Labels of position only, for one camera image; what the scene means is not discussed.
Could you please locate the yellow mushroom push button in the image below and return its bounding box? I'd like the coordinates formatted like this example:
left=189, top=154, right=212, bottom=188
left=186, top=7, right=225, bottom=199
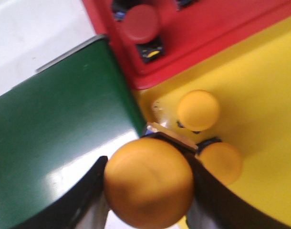
left=197, top=137, right=243, bottom=186
left=176, top=90, right=221, bottom=134
left=104, top=123, right=194, bottom=229

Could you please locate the red object at edge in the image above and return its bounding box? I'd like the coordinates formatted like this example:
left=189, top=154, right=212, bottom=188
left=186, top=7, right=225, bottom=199
left=83, top=0, right=291, bottom=89

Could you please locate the yellow plastic tray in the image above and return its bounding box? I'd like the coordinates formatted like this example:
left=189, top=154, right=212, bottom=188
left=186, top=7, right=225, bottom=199
left=134, top=16, right=291, bottom=226

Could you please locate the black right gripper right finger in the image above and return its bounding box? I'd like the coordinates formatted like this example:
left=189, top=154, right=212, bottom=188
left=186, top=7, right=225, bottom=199
left=186, top=153, right=290, bottom=229

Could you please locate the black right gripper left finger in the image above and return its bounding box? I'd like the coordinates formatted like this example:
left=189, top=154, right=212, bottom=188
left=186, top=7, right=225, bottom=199
left=14, top=156, right=108, bottom=229

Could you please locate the red mushroom push button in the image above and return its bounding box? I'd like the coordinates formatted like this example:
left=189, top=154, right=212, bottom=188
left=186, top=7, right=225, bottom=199
left=111, top=0, right=166, bottom=65
left=175, top=0, right=197, bottom=11

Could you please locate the green conveyor belt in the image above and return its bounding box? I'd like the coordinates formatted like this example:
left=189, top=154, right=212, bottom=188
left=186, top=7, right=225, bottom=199
left=0, top=34, right=146, bottom=229

